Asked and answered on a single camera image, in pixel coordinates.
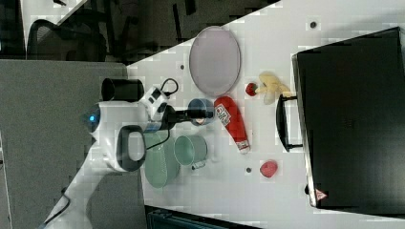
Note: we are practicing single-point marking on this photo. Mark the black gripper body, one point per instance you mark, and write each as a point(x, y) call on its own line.
point(171, 117)

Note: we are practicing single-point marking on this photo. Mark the red plush ketchup bottle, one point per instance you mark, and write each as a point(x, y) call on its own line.
point(230, 116)

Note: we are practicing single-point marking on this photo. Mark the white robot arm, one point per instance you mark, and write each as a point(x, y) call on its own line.
point(118, 129)

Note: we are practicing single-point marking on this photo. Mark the green oval strainer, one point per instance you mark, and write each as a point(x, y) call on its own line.
point(161, 166)

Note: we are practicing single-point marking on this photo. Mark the plush orange slice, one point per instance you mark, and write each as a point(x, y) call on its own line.
point(200, 121)

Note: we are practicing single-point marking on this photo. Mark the blue bowl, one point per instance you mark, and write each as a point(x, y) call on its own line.
point(202, 104)

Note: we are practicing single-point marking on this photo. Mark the green mug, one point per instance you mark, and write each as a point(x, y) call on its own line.
point(190, 150)

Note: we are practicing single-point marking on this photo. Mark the black cylinder container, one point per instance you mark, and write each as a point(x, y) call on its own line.
point(122, 90)

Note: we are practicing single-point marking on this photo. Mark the lilac round plate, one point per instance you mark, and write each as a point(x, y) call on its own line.
point(215, 61)

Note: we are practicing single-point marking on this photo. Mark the small red plush fruit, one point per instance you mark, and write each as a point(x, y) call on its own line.
point(250, 89)

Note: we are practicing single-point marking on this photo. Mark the plush peeled banana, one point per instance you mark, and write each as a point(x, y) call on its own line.
point(271, 86)

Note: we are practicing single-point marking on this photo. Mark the pink plush strawberry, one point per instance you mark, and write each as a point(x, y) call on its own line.
point(269, 168)

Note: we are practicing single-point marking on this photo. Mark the black office chair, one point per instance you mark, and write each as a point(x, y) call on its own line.
point(70, 42)

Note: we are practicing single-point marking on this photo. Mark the black toaster oven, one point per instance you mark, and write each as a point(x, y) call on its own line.
point(350, 99)

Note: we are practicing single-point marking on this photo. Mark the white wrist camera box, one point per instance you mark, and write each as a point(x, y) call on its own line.
point(156, 100)

